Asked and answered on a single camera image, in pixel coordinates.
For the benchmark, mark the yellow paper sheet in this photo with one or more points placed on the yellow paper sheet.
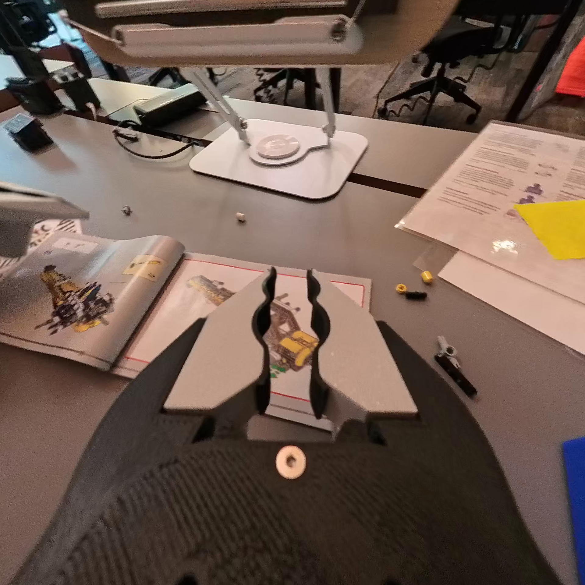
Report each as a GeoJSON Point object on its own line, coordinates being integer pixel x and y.
{"type": "Point", "coordinates": [557, 228]}

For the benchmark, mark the black monitor stand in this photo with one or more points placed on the black monitor stand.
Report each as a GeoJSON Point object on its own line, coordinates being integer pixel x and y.
{"type": "Point", "coordinates": [36, 68]}

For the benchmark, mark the black lego pin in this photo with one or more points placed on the black lego pin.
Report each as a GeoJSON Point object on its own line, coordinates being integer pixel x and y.
{"type": "Point", "coordinates": [416, 295]}

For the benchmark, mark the small black box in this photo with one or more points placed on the small black box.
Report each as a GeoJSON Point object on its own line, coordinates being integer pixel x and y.
{"type": "Point", "coordinates": [28, 131]}

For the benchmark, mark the printed newspaper sheets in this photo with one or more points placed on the printed newspaper sheets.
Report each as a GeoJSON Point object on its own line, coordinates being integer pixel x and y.
{"type": "Point", "coordinates": [146, 297]}

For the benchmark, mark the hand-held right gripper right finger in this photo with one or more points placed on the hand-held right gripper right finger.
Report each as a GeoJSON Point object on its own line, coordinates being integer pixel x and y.
{"type": "Point", "coordinates": [361, 365]}

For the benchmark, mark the black lego axle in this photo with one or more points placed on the black lego axle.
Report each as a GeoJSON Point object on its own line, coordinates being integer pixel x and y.
{"type": "Point", "coordinates": [457, 374]}

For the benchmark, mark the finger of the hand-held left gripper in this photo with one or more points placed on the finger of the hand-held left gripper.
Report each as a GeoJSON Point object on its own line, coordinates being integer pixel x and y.
{"type": "Point", "coordinates": [32, 203]}

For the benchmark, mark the blue sheet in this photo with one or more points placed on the blue sheet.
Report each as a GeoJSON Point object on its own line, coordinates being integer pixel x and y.
{"type": "Point", "coordinates": [576, 502]}

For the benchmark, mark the white paper sheet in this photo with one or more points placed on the white paper sheet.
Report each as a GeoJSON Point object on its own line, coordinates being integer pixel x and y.
{"type": "Point", "coordinates": [502, 297]}

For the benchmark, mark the yellow lego cylinder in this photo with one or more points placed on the yellow lego cylinder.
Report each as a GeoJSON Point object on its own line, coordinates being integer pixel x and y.
{"type": "Point", "coordinates": [427, 277]}

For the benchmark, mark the black table leg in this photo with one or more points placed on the black table leg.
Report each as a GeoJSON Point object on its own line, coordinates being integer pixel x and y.
{"type": "Point", "coordinates": [544, 59]}

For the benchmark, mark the black power adapter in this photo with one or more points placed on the black power adapter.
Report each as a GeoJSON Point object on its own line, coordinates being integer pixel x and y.
{"type": "Point", "coordinates": [169, 106]}

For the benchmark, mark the black office chair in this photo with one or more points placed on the black office chair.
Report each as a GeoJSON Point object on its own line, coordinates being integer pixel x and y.
{"type": "Point", "coordinates": [450, 55]}

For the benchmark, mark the grey lego connector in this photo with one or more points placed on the grey lego connector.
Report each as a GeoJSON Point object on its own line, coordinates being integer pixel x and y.
{"type": "Point", "coordinates": [447, 348]}

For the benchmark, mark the laminated instruction sheet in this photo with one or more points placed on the laminated instruction sheet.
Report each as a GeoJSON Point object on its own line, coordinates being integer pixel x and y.
{"type": "Point", "coordinates": [493, 183]}

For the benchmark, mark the orange cloth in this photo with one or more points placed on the orange cloth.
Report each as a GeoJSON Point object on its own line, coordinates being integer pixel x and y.
{"type": "Point", "coordinates": [573, 68]}

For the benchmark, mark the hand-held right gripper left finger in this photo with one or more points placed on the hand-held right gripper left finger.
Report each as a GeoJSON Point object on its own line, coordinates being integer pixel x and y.
{"type": "Point", "coordinates": [219, 356]}

